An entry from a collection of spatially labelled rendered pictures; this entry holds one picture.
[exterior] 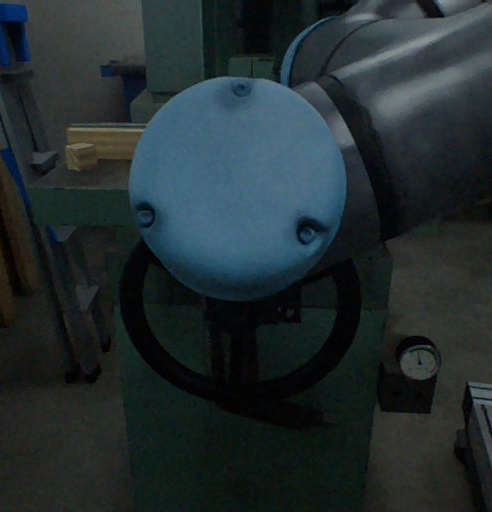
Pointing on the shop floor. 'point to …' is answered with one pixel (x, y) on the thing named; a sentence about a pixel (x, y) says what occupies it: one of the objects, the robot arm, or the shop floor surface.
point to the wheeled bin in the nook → (134, 77)
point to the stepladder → (8, 28)
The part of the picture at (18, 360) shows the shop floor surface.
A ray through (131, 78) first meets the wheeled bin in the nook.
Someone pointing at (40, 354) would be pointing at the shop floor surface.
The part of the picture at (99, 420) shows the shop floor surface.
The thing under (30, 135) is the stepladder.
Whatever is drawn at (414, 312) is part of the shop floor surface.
